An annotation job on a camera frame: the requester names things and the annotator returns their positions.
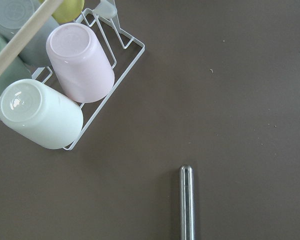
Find steel muddler black tip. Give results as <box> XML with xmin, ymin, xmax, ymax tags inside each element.
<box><xmin>179</xmin><ymin>165</ymin><xmax>195</xmax><ymax>240</ymax></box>

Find pink cup on rack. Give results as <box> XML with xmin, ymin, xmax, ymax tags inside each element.
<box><xmin>46</xmin><ymin>22</ymin><xmax>115</xmax><ymax>103</ymax></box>

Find white cup on rack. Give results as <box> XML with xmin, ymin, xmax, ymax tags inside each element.
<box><xmin>0</xmin><ymin>79</ymin><xmax>84</xmax><ymax>150</ymax></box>

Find yellow cup on rack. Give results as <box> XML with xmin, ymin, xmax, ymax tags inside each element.
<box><xmin>39</xmin><ymin>0</ymin><xmax>85</xmax><ymax>26</ymax></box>

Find green cup on rack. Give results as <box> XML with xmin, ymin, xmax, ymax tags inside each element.
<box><xmin>0</xmin><ymin>35</ymin><xmax>32</xmax><ymax>96</ymax></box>

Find grey-blue cup on rack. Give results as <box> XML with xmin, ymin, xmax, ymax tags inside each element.
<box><xmin>0</xmin><ymin>0</ymin><xmax>59</xmax><ymax>68</ymax></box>

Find white wire cup rack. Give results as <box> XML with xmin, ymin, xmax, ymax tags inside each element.
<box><xmin>0</xmin><ymin>0</ymin><xmax>146</xmax><ymax>151</ymax></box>

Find wooden rack handle bar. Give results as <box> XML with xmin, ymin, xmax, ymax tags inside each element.
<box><xmin>0</xmin><ymin>0</ymin><xmax>63</xmax><ymax>76</ymax></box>

